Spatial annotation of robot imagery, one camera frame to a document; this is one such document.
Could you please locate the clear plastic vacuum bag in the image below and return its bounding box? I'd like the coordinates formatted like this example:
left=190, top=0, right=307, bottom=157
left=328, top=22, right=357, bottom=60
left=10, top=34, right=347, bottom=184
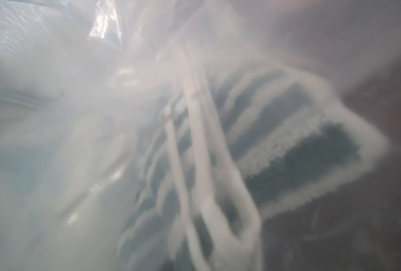
left=0, top=1, right=401, bottom=271

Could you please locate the green white striped towel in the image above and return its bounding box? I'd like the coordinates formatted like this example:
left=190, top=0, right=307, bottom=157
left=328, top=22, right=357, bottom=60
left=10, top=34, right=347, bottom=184
left=117, top=63, right=387, bottom=271

